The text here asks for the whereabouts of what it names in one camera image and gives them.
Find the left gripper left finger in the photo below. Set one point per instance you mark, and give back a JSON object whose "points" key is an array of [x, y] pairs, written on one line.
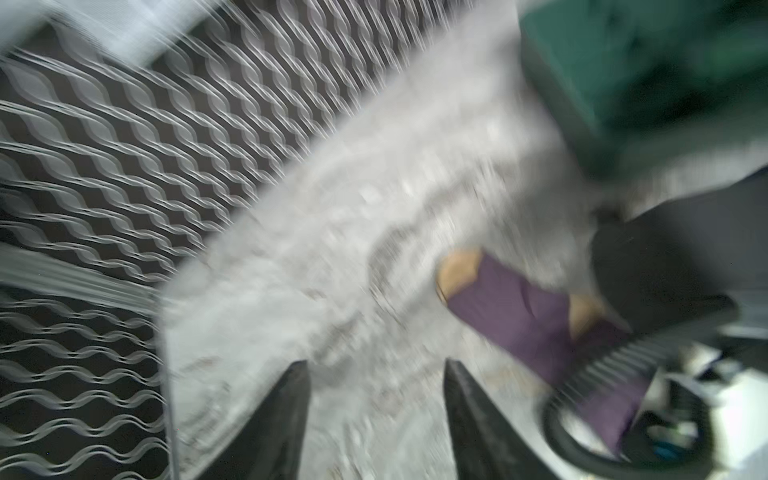
{"points": [[269, 445]]}

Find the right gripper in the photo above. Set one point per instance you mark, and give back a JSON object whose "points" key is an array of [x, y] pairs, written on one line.
{"points": [[687, 258]]}

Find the purple striped sock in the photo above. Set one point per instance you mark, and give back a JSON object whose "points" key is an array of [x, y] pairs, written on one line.
{"points": [[548, 332]]}

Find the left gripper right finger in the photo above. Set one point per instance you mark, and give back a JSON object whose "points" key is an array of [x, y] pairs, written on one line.
{"points": [[485, 446]]}

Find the green divided plastic tray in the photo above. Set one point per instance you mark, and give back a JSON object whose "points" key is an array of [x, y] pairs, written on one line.
{"points": [[632, 84]]}

